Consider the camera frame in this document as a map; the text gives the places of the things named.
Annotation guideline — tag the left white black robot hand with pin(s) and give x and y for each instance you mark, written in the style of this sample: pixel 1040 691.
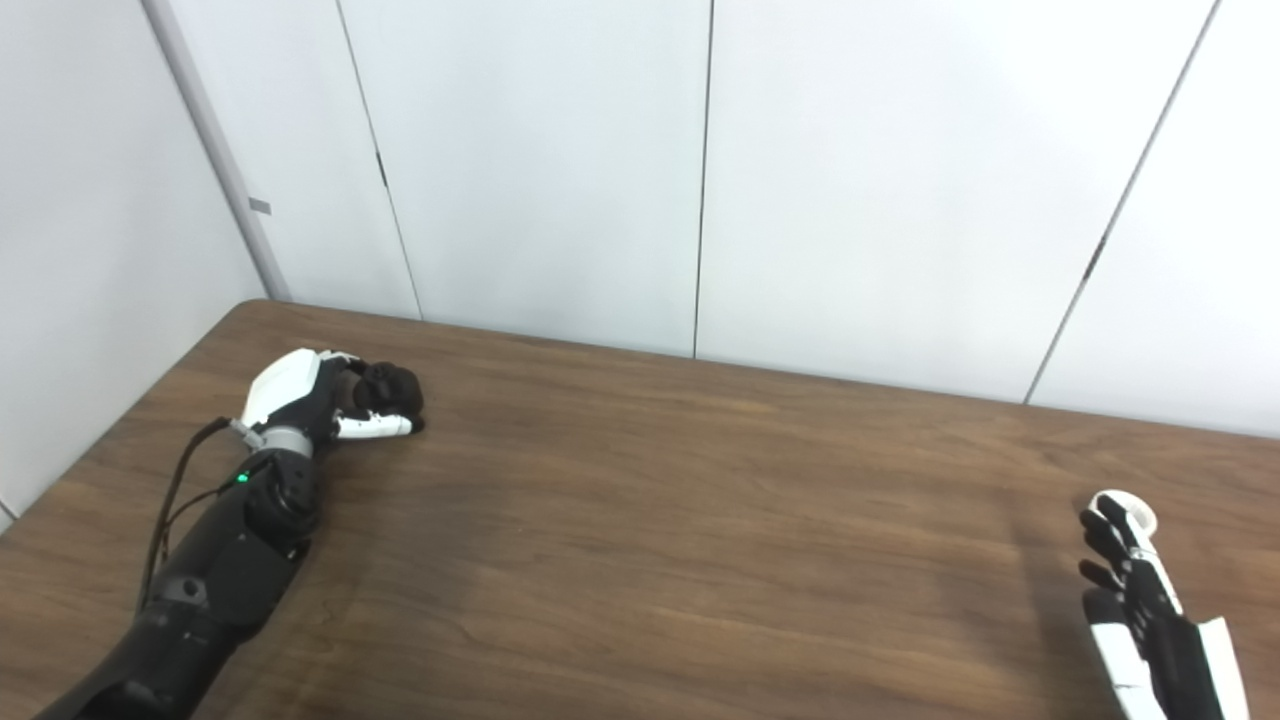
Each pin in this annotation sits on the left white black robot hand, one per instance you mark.
pixel 285 385

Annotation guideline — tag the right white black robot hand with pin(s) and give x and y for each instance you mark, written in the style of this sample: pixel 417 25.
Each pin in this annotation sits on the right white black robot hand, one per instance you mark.
pixel 1160 640

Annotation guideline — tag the round black plastic part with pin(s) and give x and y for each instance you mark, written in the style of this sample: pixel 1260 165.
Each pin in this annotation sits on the round black plastic part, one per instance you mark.
pixel 392 388

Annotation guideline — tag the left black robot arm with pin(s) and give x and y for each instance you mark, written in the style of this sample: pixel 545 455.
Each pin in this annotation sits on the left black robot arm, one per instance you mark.
pixel 220 570

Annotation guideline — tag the grey wall corner strip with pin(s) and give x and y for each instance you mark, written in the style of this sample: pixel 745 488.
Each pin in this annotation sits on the grey wall corner strip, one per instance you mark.
pixel 215 150

